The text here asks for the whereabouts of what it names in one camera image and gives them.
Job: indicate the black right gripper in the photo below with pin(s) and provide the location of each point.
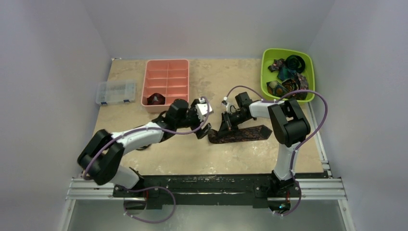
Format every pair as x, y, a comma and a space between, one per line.
227, 120

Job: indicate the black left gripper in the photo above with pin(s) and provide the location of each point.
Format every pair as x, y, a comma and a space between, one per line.
192, 110

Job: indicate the brown patterned necktie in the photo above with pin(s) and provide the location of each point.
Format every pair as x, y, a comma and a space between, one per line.
256, 133

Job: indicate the pink compartment tray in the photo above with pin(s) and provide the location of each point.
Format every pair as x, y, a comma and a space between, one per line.
169, 77

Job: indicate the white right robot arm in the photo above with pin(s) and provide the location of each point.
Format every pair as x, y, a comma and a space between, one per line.
256, 121

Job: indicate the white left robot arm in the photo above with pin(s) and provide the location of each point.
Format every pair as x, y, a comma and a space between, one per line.
102, 156

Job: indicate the colourful ties pile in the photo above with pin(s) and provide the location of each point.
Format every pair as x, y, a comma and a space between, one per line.
288, 80

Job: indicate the dark red rolled tie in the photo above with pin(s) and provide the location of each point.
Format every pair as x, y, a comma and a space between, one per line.
156, 99

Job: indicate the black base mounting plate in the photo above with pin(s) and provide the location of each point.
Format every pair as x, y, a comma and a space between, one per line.
255, 190

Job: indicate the clear plastic organizer box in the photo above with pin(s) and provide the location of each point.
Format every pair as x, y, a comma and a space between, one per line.
116, 92

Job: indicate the green plastic bin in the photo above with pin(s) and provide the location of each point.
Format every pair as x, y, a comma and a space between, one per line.
268, 58

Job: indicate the dark green rolled tie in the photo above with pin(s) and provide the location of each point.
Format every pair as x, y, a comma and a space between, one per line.
295, 63

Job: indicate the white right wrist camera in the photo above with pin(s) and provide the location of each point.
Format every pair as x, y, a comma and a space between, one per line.
229, 107

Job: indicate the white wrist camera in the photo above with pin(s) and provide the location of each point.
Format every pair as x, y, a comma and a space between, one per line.
203, 109
229, 107

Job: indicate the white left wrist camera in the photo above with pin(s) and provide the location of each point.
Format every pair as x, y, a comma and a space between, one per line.
203, 109

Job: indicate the aluminium frame rail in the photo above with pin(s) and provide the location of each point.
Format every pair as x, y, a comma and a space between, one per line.
313, 186

